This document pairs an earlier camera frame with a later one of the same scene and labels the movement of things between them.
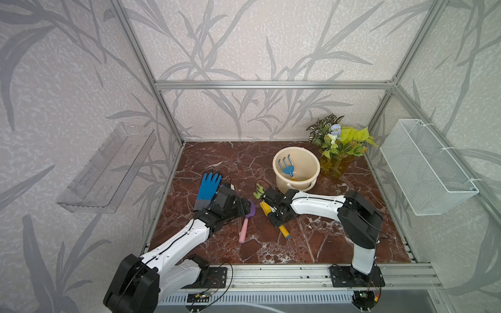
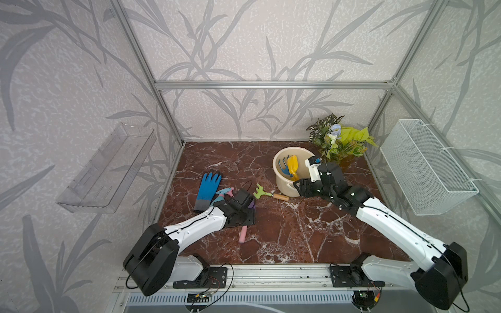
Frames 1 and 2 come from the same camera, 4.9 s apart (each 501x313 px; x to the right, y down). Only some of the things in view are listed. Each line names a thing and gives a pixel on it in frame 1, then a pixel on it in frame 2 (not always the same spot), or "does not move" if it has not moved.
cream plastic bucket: [296, 168] does not move
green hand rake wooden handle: [259, 191] does not move
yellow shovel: [267, 209] → [293, 163]
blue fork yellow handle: [288, 169] does not move
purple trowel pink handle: [252, 212] does not move
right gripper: [274, 223] → [304, 189]
